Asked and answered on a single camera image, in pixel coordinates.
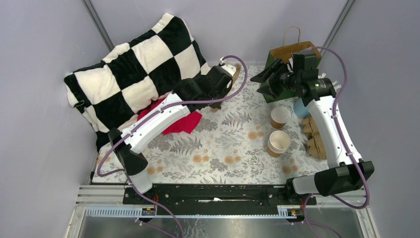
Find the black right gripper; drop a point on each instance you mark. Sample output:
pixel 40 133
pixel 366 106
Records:
pixel 272 82

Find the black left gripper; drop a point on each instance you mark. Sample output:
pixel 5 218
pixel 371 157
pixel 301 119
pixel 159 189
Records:
pixel 225 90

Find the green paper bag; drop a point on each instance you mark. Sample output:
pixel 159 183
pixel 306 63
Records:
pixel 285 53

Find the brown paper coffee cup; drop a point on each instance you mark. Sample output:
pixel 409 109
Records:
pixel 279 117

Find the brown pulp cup carrier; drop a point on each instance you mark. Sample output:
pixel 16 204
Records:
pixel 230 68

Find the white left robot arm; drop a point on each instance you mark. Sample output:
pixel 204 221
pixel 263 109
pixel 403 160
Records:
pixel 189 95

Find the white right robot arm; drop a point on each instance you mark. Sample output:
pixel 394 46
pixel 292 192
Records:
pixel 347 171

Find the blue cup of straws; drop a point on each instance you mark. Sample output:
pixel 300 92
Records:
pixel 301 111

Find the red cloth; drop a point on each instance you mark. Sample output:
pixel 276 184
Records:
pixel 186 124

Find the floral patterned table mat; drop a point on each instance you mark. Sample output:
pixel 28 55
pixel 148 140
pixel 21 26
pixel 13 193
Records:
pixel 229 146

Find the stack of brown paper cups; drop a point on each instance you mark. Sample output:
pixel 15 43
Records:
pixel 278 143

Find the black white checkered pillow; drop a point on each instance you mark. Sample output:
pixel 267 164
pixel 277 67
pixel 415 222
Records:
pixel 113 92

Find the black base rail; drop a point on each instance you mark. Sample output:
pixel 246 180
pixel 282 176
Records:
pixel 217 199

